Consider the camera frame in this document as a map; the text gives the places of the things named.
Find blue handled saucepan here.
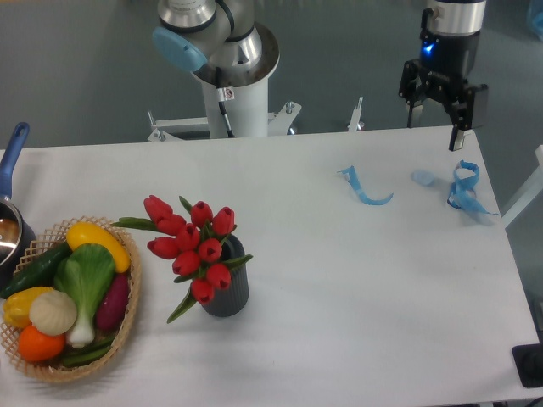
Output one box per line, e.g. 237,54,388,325
1,122,35,288

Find knotted blue ribbon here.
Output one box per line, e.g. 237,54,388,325
447,160,499,216

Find purple sweet potato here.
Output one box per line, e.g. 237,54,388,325
95,274,130,332

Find curled blue strap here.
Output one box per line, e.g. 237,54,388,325
336,164,395,207

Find yellow bell pepper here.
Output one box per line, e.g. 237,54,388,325
3,287,53,329

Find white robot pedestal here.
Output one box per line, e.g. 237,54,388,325
193,73,271,139

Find cream white garlic bulb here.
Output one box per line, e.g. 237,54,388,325
29,290,77,336

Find green bok choy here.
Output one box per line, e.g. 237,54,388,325
53,243,115,349

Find white metal base bracket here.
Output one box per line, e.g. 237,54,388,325
146,96,366,143

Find orange fruit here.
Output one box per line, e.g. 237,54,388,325
18,325,65,362

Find dark green cucumber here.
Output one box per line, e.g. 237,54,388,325
1,242,72,299

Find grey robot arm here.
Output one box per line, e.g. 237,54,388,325
152,1,489,151

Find black device at edge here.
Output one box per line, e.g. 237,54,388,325
512,343,542,388

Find dark grey ribbed vase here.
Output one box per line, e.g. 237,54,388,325
202,235,249,317

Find white frame at right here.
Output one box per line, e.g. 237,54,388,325
501,145,542,228

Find red tulip bouquet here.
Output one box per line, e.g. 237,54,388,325
114,195,253,323

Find yellow squash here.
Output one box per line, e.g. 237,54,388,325
66,221,131,273

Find woven wicker basket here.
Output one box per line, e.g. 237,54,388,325
1,216,142,383

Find green bean pods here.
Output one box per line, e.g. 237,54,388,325
61,336,114,368

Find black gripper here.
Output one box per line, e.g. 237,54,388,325
399,30,489,152

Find small light blue cap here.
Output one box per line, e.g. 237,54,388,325
411,170,435,187

